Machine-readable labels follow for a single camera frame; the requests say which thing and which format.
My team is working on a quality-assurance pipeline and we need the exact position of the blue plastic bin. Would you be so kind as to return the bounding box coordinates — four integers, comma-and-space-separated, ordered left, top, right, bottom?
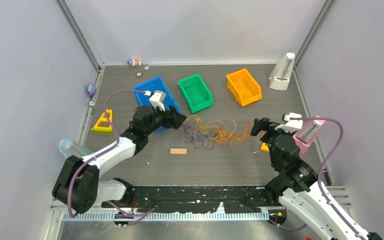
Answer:
132, 76, 181, 113

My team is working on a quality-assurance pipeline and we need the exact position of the yellow triangular toy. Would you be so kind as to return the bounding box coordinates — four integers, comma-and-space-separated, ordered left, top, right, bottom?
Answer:
260, 142, 270, 153
90, 109, 113, 135

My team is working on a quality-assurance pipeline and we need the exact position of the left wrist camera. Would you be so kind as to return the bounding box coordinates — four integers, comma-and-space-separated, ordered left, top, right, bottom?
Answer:
149, 90, 166, 112

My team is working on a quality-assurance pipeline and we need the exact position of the white metronome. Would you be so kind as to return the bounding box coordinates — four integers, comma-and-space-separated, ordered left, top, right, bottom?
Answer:
269, 52, 296, 91

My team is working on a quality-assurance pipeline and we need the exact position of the yellow triangular toy left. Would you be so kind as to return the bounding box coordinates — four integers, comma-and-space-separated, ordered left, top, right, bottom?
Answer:
90, 109, 113, 135

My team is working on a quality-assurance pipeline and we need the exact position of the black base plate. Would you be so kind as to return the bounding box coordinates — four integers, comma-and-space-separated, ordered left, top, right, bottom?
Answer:
111, 186, 283, 214

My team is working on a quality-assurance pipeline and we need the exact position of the clear blue plastic container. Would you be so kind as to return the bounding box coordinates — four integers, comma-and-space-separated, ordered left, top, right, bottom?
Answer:
58, 138, 94, 158

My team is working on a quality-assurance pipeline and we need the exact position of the green plastic bin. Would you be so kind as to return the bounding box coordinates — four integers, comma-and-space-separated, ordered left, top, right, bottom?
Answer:
177, 74, 214, 114

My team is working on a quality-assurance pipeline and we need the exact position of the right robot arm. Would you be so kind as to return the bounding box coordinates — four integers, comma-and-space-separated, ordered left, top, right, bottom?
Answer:
250, 113, 381, 240

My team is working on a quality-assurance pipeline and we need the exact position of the purple round toy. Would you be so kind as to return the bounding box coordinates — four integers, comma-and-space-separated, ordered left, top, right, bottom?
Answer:
85, 83, 97, 97

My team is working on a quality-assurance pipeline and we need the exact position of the orange cable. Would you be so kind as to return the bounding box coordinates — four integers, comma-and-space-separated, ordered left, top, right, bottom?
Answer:
191, 119, 254, 148

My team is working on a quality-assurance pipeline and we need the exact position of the wooden block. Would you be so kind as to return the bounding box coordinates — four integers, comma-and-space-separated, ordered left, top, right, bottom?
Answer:
169, 148, 187, 155

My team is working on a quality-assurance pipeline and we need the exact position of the orange plastic bin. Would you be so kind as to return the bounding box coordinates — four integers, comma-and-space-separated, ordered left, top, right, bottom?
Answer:
226, 68, 263, 107

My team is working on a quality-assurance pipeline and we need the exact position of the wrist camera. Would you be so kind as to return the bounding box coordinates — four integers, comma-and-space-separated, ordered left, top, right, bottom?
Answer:
274, 112, 303, 133
149, 90, 166, 112

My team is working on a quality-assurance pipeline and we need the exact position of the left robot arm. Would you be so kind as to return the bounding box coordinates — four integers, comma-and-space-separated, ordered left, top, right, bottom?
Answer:
51, 105, 187, 217

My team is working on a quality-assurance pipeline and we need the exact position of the yellow triangular toy right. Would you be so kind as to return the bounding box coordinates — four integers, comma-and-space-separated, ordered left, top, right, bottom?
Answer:
260, 142, 270, 153

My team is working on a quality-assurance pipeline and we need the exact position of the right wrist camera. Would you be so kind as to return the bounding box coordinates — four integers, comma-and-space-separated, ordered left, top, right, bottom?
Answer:
274, 112, 303, 133

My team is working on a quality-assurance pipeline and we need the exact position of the pink metronome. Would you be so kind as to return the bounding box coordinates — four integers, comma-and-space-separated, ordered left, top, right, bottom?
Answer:
292, 115, 325, 154

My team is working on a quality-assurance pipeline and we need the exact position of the small toy figurine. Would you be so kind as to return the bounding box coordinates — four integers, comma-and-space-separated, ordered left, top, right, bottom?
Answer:
126, 59, 142, 67

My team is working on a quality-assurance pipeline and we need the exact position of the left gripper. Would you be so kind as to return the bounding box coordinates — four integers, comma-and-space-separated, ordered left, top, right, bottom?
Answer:
144, 104, 186, 136

